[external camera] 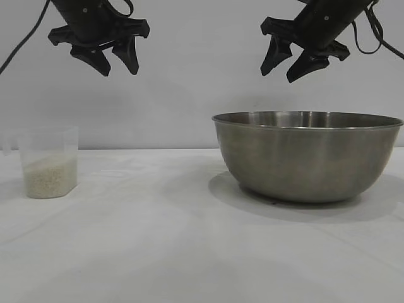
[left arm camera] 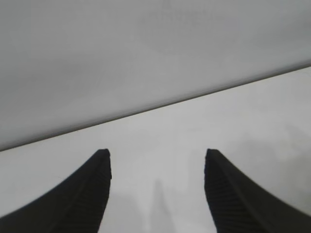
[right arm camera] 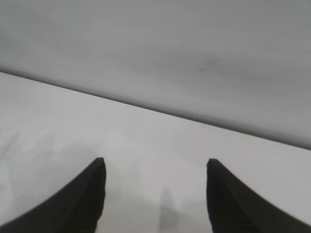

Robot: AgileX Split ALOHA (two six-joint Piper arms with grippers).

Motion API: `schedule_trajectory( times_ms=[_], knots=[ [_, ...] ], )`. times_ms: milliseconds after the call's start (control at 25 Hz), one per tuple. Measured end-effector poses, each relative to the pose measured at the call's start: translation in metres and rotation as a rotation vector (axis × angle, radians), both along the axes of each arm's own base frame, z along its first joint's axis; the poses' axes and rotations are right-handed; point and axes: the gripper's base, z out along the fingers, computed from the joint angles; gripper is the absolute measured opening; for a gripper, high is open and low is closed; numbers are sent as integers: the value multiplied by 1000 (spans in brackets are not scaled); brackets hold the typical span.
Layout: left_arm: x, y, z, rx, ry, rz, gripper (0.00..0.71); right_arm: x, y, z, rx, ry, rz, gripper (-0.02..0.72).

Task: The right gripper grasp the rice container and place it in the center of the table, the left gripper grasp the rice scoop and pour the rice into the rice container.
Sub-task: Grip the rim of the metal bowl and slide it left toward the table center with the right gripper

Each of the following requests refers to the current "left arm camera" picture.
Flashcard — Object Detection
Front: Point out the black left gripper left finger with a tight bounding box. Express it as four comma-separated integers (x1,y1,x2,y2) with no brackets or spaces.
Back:
0,149,112,233

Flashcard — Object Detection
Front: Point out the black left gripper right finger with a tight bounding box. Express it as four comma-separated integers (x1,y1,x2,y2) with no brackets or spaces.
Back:
204,149,311,233

